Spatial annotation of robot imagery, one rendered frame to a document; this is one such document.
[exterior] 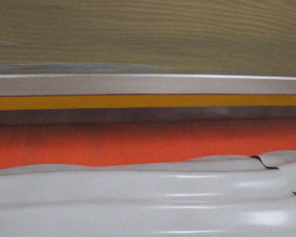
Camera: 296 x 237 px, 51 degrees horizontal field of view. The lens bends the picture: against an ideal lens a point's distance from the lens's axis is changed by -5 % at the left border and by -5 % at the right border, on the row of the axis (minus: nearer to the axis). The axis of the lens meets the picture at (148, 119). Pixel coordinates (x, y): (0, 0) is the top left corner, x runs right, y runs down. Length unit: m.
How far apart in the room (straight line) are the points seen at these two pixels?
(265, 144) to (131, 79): 0.09
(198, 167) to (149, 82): 0.05
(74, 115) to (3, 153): 0.04
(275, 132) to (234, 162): 0.07
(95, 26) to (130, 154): 0.07
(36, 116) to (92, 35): 0.05
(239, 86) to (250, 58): 0.02
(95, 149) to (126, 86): 0.04
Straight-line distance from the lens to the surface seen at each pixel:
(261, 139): 0.21
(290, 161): 0.18
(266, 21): 0.19
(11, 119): 0.18
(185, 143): 0.18
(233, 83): 0.17
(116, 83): 0.15
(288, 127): 0.24
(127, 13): 0.16
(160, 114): 0.19
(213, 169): 0.16
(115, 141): 0.18
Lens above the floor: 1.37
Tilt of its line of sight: 53 degrees down
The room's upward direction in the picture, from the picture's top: 17 degrees clockwise
